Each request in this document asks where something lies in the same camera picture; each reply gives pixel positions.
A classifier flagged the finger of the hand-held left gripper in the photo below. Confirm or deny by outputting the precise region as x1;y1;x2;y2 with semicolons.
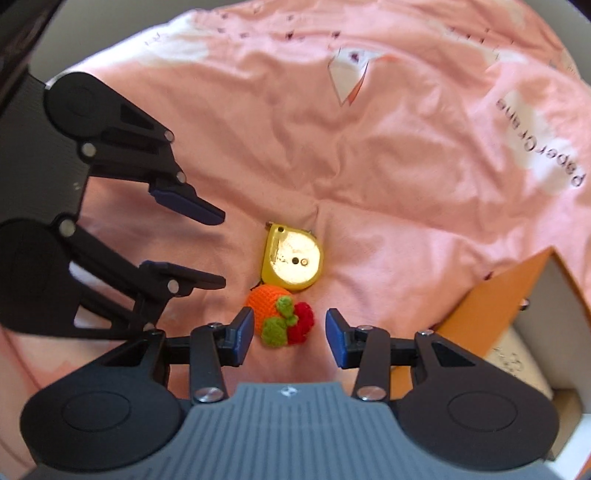
58;216;227;341
81;90;227;227

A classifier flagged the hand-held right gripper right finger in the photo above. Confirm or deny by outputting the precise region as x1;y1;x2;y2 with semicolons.
325;308;482;403

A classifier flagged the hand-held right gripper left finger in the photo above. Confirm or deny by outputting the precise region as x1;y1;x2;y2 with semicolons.
98;306;256;405

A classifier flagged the crochet fruit charm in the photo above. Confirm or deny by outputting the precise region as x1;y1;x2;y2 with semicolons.
245;283;317;348

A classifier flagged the yellow tape measure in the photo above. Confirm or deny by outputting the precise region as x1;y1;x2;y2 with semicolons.
260;222;324;291

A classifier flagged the orange cardboard box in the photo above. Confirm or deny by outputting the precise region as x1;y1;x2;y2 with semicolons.
434;246;591;463

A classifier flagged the pink printed blanket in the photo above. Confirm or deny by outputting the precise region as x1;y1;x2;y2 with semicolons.
0;0;591;418

